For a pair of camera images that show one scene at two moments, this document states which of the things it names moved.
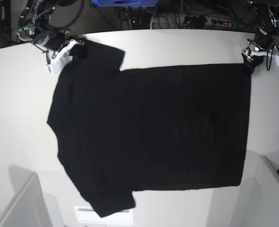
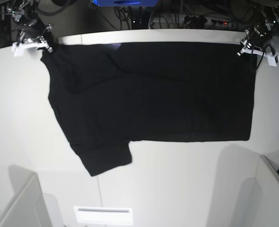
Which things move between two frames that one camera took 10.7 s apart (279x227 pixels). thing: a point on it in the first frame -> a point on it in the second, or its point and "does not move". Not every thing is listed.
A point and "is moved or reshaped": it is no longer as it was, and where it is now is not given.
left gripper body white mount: [62, 56] -> [17, 48]
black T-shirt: [119, 132] is moved or reshaped
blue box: [125, 3] does not move
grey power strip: [177, 21] does not move
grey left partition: [27, 208] does not move
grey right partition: [265, 199] does not move
